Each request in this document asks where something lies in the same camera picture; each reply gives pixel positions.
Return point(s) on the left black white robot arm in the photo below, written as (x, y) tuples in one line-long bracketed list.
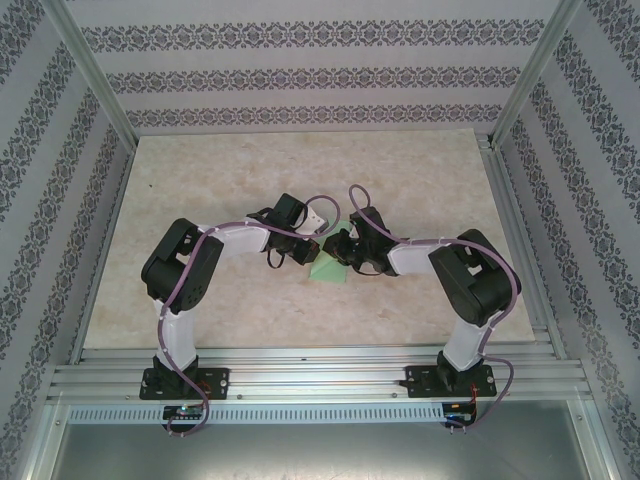
[(175, 270)]

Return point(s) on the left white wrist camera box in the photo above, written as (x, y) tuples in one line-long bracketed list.
[(317, 220)]

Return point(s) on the grey metal sheet panel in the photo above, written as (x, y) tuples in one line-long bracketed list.
[(320, 450)]

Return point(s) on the green paper sheet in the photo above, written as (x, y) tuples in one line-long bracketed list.
[(330, 272)]

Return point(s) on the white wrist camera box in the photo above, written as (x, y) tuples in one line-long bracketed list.
[(354, 233), (317, 220)]

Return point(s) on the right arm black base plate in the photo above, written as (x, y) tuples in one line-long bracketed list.
[(415, 380)]

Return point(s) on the aluminium side rail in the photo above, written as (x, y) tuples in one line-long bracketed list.
[(102, 255), (506, 200)]

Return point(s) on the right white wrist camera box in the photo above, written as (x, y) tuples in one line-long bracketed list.
[(354, 233)]

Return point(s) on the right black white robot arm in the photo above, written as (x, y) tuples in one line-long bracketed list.
[(470, 280)]

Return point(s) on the aluminium frame post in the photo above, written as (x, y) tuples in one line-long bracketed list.
[(537, 67), (89, 65)]

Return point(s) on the aluminium mounting rail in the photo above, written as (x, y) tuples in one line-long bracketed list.
[(310, 372)]

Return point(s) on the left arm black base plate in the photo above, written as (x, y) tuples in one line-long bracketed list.
[(220, 382)]

